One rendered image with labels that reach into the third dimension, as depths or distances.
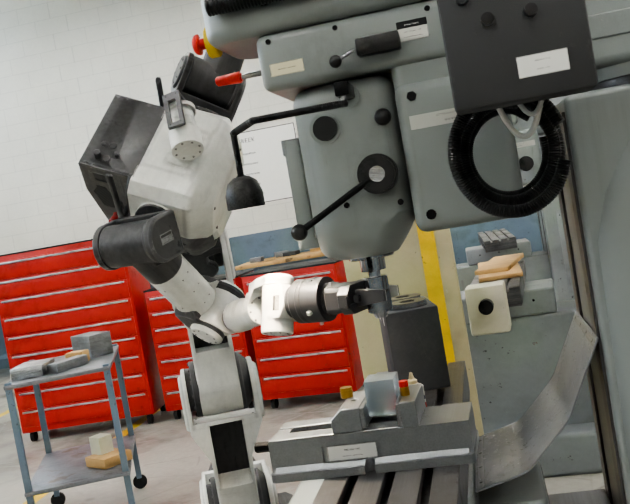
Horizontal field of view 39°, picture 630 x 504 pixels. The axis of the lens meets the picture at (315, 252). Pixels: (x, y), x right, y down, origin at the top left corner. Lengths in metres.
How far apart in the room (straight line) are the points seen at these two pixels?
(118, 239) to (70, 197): 9.97
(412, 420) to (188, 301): 0.66
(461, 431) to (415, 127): 0.52
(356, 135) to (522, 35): 0.40
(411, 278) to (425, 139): 1.90
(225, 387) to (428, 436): 0.84
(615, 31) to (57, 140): 10.62
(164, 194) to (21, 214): 10.27
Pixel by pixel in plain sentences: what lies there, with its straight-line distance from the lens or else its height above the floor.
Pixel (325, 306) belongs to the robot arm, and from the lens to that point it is 1.72.
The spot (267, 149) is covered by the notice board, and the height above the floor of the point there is 2.18.
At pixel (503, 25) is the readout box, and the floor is 1.62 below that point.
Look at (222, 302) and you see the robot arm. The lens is 2.00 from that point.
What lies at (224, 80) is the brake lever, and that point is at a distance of 1.83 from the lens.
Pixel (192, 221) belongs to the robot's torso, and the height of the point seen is 1.43.
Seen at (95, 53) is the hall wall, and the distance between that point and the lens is 11.75.
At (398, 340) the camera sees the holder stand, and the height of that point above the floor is 1.09.
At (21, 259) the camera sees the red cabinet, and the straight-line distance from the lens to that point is 7.06.
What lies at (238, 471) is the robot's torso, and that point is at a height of 0.77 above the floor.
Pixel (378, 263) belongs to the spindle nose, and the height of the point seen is 1.29.
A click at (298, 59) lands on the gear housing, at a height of 1.67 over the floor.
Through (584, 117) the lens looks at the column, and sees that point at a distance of 1.51.
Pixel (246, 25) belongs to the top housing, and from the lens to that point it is 1.61.
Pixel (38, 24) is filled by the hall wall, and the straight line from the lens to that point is 12.13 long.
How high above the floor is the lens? 1.42
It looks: 3 degrees down
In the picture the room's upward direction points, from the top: 10 degrees counter-clockwise
